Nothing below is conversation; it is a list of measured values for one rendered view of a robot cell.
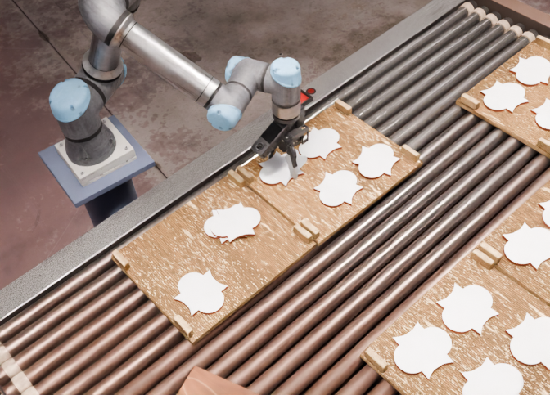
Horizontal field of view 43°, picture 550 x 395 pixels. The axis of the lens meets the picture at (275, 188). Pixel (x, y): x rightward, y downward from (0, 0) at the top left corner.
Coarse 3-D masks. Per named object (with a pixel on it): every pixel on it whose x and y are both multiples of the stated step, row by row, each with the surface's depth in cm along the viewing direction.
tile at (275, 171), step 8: (272, 160) 198; (280, 160) 198; (264, 168) 196; (272, 168) 196; (280, 168) 196; (288, 168) 196; (264, 176) 195; (272, 176) 194; (280, 176) 194; (288, 176) 194; (272, 184) 193
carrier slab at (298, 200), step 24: (312, 120) 210; (336, 120) 209; (360, 120) 208; (360, 144) 202; (312, 168) 197; (336, 168) 196; (408, 168) 195; (264, 192) 192; (288, 192) 192; (312, 192) 191; (360, 192) 190; (384, 192) 190; (288, 216) 186; (312, 216) 186; (336, 216) 185
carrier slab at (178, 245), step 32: (224, 192) 193; (160, 224) 187; (192, 224) 186; (288, 224) 185; (128, 256) 181; (160, 256) 180; (192, 256) 180; (224, 256) 179; (256, 256) 178; (288, 256) 178; (160, 288) 174; (256, 288) 172; (192, 320) 167; (224, 320) 168
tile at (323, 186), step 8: (328, 176) 194; (336, 176) 193; (344, 176) 193; (352, 176) 193; (320, 184) 192; (328, 184) 192; (336, 184) 191; (344, 184) 191; (352, 184) 191; (320, 192) 190; (328, 192) 190; (336, 192) 189; (344, 192) 189; (352, 192) 189; (320, 200) 189; (328, 200) 188; (336, 200) 188; (344, 200) 187
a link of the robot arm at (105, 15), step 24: (96, 0) 160; (120, 0) 163; (96, 24) 161; (120, 24) 161; (120, 48) 165; (144, 48) 163; (168, 48) 165; (168, 72) 165; (192, 72) 166; (192, 96) 168; (216, 96) 167; (240, 96) 169; (216, 120) 168
